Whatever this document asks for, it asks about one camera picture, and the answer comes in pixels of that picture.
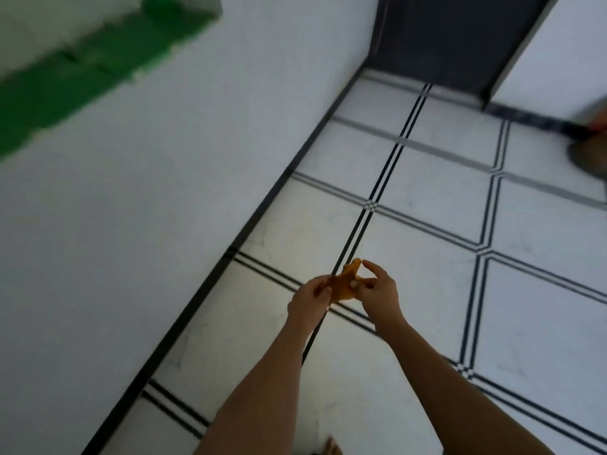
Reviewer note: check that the person's right hand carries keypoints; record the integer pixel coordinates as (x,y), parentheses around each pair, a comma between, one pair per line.
(381,298)

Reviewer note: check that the person's left hand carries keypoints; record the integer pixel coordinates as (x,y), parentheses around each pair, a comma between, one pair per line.
(306,307)

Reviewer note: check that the person's right thumb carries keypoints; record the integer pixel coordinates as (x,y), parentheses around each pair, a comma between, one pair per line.
(361,283)

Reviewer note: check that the person's left fingers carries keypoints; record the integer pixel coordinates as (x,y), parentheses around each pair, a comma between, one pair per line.
(321,285)

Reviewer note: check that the orange cloth piece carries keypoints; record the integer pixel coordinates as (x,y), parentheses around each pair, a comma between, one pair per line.
(344,282)

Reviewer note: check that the person's right forearm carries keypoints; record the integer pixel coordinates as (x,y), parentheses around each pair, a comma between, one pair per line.
(450,398)

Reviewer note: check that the person's left forearm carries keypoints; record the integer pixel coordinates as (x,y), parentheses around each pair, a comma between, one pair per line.
(265,398)

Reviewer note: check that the dark grey door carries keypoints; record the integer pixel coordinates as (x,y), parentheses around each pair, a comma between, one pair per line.
(450,37)

